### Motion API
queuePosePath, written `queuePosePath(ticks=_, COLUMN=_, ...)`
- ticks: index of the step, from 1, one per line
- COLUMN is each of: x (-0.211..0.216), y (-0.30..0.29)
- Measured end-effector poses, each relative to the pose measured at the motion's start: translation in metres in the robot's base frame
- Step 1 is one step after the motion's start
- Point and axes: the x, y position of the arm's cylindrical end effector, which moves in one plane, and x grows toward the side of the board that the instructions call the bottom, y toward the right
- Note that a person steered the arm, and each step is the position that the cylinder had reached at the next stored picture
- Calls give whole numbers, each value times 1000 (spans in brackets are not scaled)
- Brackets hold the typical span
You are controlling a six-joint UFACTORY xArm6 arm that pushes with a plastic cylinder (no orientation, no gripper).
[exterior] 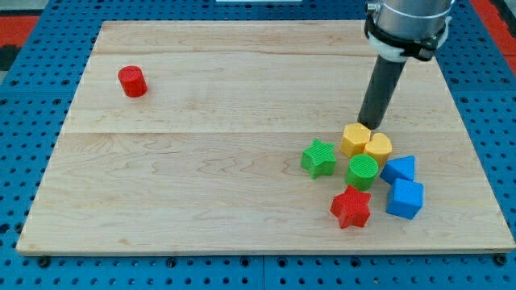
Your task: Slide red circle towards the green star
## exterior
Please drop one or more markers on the green cylinder block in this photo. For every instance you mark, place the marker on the green cylinder block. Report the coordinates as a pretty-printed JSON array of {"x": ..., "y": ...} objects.
[{"x": 362, "y": 171}]

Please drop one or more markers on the wooden board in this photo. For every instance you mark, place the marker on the wooden board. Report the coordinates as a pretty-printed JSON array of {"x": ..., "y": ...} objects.
[{"x": 208, "y": 160}]

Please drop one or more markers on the red cylinder block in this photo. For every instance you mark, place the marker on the red cylinder block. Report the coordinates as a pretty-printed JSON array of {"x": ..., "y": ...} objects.
[{"x": 132, "y": 81}]

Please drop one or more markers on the red star block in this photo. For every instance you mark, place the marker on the red star block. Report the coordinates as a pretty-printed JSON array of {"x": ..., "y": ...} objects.
[{"x": 351, "y": 208}]

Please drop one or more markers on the blue cube block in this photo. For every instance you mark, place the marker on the blue cube block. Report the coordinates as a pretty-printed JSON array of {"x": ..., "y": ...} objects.
[{"x": 405, "y": 199}]

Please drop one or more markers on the green star block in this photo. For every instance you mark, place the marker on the green star block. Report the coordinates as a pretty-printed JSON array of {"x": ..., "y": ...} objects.
[{"x": 319, "y": 159}]

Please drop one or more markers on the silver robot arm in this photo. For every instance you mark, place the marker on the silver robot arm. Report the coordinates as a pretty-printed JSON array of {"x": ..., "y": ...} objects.
[{"x": 399, "y": 30}]

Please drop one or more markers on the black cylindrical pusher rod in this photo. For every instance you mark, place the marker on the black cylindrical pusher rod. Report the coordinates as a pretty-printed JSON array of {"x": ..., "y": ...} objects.
[{"x": 382, "y": 83}]

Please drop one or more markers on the yellow heart block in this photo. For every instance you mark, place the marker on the yellow heart block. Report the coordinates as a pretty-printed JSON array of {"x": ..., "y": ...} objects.
[{"x": 380, "y": 148}]

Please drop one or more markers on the yellow hexagon block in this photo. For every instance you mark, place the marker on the yellow hexagon block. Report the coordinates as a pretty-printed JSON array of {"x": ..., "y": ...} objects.
[{"x": 355, "y": 137}]

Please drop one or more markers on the blue triangle block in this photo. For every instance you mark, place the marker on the blue triangle block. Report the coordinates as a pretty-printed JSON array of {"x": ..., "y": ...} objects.
[{"x": 399, "y": 168}]

